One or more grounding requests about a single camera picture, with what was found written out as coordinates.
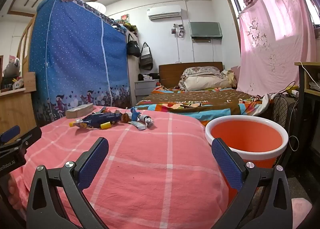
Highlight pink checked blanket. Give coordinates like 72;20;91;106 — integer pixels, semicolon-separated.
10;106;230;229

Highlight yellowish folded blanket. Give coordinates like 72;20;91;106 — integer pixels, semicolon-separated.
226;70;237;87

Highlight beige cardboard box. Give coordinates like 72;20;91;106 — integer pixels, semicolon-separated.
65;104;94;119

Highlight small blue wrapper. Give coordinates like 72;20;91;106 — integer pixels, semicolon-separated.
130;107;142;121

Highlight wooden cabinet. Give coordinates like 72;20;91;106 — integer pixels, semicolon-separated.
0;86;34;134

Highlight white air conditioner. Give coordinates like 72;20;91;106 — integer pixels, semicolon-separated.
147;5;181;20

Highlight silver stick packet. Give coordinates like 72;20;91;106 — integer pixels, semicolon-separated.
129;121;147;131

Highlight white cable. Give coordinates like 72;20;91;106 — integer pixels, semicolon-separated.
301;62;317;84

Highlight blue dotted fabric wardrobe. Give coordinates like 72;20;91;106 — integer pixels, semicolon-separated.
29;0;130;128

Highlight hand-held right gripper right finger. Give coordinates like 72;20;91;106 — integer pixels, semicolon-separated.
211;138;294;229

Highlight dark blue snack wrapper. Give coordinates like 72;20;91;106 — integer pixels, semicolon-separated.
75;113;123;129

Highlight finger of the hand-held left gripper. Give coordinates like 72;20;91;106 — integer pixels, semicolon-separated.
17;127;42;148
0;126;21;144

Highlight beige pillow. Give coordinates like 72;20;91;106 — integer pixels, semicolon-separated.
182;74;232;92

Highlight colourful patchwork bedspread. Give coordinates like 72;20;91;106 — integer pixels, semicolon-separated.
134;85;274;122

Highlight grey plush toy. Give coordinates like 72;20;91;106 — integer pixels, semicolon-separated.
2;56;21;77

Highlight pink floral hanging sheet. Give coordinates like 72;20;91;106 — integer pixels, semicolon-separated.
236;0;317;97

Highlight wooden desk with black frame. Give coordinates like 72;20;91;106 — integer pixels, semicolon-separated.
294;61;320;144

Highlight black handbag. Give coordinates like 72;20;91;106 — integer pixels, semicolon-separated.
126;34;142;58

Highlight crumpled silver wrapper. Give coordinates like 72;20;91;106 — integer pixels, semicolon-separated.
139;115;153;127

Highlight pink fluffy mat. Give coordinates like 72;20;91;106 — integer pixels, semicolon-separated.
290;196;314;229

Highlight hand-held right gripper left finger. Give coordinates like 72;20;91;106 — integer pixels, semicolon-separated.
26;137;110;229

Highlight green covered wall television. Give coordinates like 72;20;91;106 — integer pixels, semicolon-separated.
189;22;223;43

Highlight pile of colourful items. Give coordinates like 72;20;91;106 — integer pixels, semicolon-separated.
110;14;138;35

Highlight white basket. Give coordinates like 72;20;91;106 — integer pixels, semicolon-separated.
11;77;25;89

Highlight tall light wood cabinet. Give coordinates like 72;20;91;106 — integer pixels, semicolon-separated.
125;30;140;99

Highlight black items on nightstand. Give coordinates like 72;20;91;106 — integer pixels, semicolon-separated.
138;73;160;81

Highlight white nightstand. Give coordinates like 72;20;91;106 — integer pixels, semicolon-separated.
134;79;160;102

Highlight black floor fan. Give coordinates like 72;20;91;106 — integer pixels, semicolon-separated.
271;92;304;154

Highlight grey cable loop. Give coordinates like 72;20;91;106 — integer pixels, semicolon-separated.
287;99;300;153

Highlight orange bucket with white rim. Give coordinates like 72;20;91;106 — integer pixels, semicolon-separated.
205;116;289;207

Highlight wooden bed headboard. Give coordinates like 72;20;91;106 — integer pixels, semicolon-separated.
159;62;224;87

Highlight white round lampshade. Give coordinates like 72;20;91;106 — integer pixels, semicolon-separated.
85;1;106;15

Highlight red and white wrapper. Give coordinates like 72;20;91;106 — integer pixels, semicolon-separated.
92;107;118;115

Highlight grey shoulder bag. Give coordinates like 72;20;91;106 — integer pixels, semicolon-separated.
139;42;153;70

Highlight floral pillow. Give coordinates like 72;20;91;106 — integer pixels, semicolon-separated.
180;66;224;82

